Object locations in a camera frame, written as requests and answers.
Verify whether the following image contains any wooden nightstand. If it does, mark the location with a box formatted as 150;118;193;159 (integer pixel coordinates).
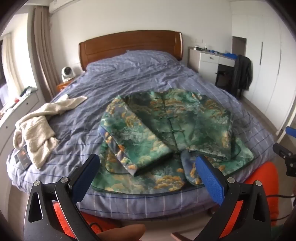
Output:
57;77;76;92

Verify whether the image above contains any black cable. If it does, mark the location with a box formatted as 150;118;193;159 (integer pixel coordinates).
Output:
266;194;296;200

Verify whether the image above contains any black hanging jacket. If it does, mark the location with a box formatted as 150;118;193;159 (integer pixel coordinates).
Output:
232;55;252;98

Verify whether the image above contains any white windowsill cabinet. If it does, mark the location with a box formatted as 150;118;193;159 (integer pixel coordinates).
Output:
0;89;47;163

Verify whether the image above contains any beige curtain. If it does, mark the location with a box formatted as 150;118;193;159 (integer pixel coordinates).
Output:
27;5;62;98

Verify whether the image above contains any green patterned jacket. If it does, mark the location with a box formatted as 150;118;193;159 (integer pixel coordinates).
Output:
91;88;254;193

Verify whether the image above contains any white desk fan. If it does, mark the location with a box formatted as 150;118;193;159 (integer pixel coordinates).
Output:
61;66;74;81

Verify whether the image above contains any white desk with drawers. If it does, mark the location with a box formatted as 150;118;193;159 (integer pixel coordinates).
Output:
188;46;238;80

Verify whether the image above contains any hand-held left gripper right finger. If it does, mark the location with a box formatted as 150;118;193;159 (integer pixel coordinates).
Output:
193;155;272;241

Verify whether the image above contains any wooden headboard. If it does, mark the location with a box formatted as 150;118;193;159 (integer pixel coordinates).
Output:
79;30;183;71

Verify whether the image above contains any cream fleece blanket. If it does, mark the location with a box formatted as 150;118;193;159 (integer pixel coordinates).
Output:
13;94;88;169

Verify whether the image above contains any bed with blue striped sheet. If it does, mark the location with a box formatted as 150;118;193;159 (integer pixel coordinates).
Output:
7;50;277;219

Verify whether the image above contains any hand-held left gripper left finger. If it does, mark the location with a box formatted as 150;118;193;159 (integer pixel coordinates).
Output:
24;153;102;241

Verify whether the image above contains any white wardrobe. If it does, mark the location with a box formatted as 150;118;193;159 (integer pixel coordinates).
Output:
231;0;296;139

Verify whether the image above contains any sheer white curtain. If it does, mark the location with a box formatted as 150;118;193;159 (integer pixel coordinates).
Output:
2;35;22;93

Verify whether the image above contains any white air conditioner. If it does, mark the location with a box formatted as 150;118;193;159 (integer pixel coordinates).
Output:
48;0;93;12

